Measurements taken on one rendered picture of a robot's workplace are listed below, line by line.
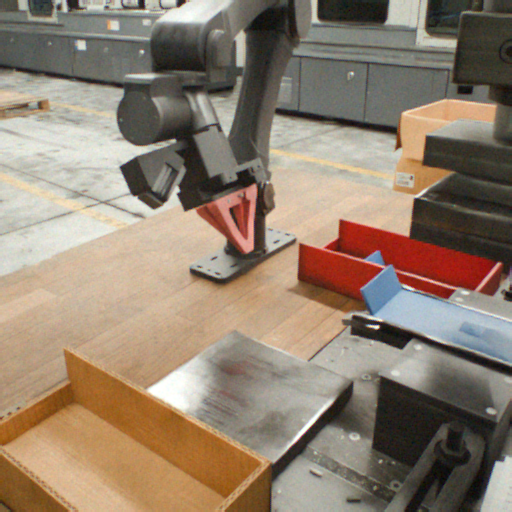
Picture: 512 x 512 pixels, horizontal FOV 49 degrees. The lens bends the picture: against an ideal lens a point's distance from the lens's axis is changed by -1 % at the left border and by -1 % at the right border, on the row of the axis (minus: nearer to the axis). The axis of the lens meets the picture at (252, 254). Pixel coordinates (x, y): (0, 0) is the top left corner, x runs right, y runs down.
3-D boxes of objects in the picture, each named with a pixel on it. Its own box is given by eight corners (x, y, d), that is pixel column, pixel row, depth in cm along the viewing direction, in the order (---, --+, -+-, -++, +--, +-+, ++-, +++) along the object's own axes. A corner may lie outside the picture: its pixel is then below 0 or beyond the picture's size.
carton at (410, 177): (428, 193, 346) (441, 97, 321) (519, 215, 313) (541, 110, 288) (378, 221, 305) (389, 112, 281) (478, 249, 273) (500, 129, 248)
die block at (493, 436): (447, 349, 67) (457, 294, 64) (537, 381, 62) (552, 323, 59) (370, 448, 53) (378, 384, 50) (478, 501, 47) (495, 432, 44)
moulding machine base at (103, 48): (-22, 66, 1031) (-33, 8, 989) (29, 60, 1101) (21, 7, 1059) (184, 100, 706) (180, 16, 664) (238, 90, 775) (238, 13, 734)
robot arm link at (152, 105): (176, 151, 58) (175, 26, 54) (109, 142, 61) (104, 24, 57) (229, 137, 68) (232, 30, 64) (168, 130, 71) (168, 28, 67)
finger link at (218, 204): (240, 259, 66) (208, 184, 64) (206, 267, 71) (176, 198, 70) (279, 238, 70) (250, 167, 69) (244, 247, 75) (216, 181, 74)
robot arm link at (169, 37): (204, 29, 59) (307, -59, 78) (134, 27, 63) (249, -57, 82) (224, 131, 67) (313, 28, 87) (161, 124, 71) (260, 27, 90)
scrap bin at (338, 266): (337, 252, 92) (340, 217, 89) (496, 298, 78) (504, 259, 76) (297, 279, 83) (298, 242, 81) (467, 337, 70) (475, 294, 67)
